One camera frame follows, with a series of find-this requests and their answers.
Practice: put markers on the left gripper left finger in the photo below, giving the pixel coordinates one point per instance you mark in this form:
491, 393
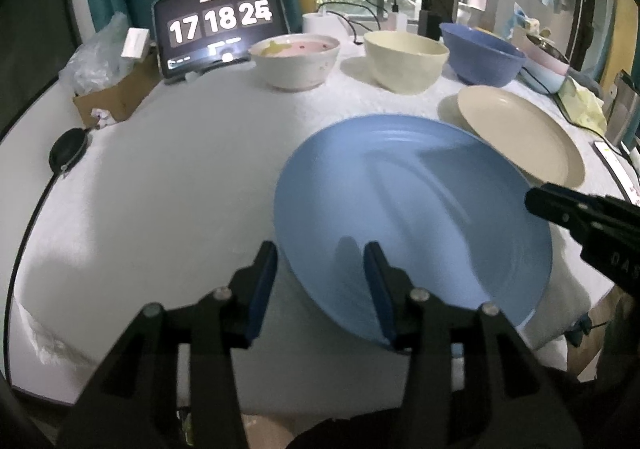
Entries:
131, 399

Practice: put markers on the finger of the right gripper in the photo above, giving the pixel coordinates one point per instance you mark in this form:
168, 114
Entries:
598, 221

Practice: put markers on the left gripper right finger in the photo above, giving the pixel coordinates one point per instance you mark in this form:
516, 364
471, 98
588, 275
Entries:
472, 381

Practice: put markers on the beige plate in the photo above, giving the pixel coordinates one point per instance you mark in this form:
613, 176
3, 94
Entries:
523, 133

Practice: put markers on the blue plate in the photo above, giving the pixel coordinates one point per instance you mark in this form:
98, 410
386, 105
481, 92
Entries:
444, 206

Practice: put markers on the large blue bowl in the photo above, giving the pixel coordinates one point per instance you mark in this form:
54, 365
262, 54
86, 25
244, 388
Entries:
480, 58

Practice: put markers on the cream bowl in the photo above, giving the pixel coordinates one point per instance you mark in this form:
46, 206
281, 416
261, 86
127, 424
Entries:
402, 62

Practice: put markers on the pink strawberry bowl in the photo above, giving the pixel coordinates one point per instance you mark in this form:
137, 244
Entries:
295, 62

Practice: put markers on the stacked pastel bowls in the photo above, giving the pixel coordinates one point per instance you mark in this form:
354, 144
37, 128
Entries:
545, 68

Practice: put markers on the smartphone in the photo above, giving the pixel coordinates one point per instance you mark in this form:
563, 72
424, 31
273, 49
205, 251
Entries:
618, 171

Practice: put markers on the yellow paper bag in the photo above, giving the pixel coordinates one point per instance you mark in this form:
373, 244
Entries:
581, 106

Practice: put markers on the steel thermos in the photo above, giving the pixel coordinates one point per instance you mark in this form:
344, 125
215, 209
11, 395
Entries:
621, 111

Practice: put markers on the black power adapter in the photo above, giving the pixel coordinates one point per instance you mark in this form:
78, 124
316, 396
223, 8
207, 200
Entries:
431, 16

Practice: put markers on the black round puck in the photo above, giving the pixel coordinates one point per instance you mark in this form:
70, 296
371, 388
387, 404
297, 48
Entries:
68, 149

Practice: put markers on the white charger block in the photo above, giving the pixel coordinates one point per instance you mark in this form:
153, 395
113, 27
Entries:
396, 21

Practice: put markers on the cardboard box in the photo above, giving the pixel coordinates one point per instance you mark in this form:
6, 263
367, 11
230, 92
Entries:
121, 100

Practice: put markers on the white desk lamp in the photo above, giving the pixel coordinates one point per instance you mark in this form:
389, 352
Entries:
322, 22

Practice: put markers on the small white box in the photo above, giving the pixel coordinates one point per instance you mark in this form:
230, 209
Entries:
137, 44

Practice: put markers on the tablet showing clock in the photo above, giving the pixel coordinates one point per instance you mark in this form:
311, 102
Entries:
197, 35

